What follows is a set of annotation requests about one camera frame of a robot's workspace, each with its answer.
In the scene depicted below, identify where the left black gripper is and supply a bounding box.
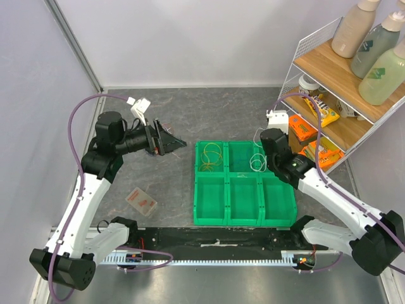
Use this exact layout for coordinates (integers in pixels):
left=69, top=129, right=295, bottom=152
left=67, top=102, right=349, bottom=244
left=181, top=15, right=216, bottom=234
left=115, top=118, right=186, bottom=156

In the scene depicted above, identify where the white cable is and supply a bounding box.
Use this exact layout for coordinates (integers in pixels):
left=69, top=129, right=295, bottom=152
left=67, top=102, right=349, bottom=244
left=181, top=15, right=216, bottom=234
left=249, top=127, right=270, bottom=174

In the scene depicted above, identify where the yellow cable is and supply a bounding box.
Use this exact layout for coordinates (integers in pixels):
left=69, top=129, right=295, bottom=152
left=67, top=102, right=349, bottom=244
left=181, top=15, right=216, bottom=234
left=201, top=142, right=225, bottom=172

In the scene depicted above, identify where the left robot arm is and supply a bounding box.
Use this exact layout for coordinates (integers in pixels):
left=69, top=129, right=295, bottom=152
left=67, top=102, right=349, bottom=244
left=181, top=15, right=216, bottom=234
left=29, top=111, right=187, bottom=291

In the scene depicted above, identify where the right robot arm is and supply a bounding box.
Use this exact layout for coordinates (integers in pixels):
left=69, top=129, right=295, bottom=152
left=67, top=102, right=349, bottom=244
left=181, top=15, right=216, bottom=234
left=259, top=129, right=404, bottom=276

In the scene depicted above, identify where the orange snack box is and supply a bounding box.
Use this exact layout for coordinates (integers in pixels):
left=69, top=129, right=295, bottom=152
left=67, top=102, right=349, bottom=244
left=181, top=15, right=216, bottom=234
left=289, top=115, right=318, bottom=144

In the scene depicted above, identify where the orange yellow sponge pack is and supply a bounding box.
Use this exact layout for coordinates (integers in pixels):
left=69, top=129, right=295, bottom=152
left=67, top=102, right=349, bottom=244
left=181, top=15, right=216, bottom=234
left=299, top=137, right=344, bottom=172

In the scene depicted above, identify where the green six-compartment bin tray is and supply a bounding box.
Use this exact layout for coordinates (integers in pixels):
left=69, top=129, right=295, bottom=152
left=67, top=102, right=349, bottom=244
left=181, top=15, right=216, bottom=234
left=193, top=141, right=297, bottom=228

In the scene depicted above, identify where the yellow candy bag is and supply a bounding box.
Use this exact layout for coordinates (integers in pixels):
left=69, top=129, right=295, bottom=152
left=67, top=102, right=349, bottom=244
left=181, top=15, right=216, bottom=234
left=304, top=93, right=340, bottom=128

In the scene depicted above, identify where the transparent red printed card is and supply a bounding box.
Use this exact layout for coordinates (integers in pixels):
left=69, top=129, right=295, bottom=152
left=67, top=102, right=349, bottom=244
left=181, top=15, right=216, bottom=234
left=125, top=187, right=157, bottom=217

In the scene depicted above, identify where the white paper cup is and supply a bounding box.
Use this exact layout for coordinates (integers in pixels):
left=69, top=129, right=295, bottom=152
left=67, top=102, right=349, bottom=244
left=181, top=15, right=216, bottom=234
left=298, top=74, right=320, bottom=96

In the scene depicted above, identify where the white small pouch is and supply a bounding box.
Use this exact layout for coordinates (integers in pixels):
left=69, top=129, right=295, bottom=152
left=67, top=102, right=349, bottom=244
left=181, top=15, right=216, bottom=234
left=336, top=99, right=365, bottom=121

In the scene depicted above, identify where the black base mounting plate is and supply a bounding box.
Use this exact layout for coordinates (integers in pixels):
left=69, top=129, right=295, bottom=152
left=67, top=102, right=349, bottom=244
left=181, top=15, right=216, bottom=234
left=124, top=227, right=313, bottom=261

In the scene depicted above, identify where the light green pump bottle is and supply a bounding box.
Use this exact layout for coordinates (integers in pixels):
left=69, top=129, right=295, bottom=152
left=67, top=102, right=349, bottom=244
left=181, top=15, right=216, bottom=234
left=358, top=39, right=404, bottom=106

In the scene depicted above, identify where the beige pump bottle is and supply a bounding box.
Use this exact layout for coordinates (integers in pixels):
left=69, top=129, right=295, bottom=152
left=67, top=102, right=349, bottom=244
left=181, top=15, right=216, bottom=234
left=331, top=0, right=380, bottom=58

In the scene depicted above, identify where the grey-green pump bottle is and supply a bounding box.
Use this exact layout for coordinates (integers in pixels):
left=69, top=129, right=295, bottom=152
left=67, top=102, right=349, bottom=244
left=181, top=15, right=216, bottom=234
left=351, top=1, right=404, bottom=79

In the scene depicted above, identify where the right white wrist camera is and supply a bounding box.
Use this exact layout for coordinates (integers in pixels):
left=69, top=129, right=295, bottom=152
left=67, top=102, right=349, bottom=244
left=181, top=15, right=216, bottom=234
left=266, top=110, right=289, bottom=135

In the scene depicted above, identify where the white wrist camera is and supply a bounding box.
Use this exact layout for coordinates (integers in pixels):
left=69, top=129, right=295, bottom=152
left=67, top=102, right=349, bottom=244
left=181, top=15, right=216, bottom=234
left=266, top=110, right=289, bottom=135
left=127, top=97, right=151, bottom=125

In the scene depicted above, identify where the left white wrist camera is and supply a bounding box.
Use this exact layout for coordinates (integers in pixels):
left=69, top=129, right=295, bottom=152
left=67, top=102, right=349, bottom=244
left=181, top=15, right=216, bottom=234
left=127, top=97, right=151, bottom=125

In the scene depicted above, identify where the white wire shelf rack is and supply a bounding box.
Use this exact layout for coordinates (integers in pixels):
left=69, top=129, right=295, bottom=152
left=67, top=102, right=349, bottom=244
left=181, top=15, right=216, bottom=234
left=279, top=18, right=404, bottom=174

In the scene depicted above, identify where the grey slotted cable duct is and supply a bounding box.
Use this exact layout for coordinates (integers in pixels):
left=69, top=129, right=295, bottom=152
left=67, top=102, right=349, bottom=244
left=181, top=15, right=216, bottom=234
left=101, top=250, right=315, bottom=268

